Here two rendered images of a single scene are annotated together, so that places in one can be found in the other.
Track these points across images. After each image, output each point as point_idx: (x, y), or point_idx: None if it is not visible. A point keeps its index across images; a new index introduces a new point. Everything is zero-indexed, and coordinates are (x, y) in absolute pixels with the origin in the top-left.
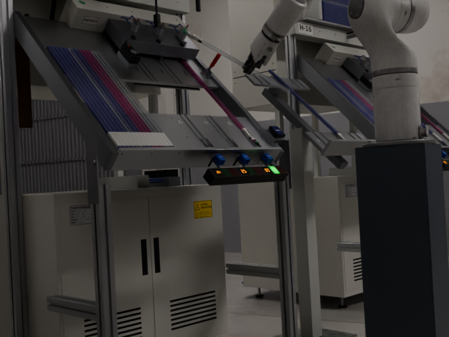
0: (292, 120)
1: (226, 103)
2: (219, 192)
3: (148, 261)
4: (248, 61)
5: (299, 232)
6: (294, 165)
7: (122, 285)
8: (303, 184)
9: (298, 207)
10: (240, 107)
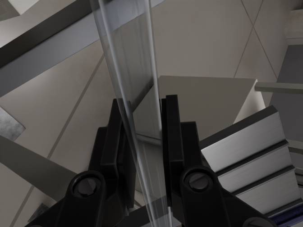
0: (140, 214)
1: (84, 2)
2: (8, 13)
3: None
4: (169, 172)
5: (13, 152)
6: (68, 181)
7: None
8: (38, 184)
9: (29, 161)
10: (9, 61)
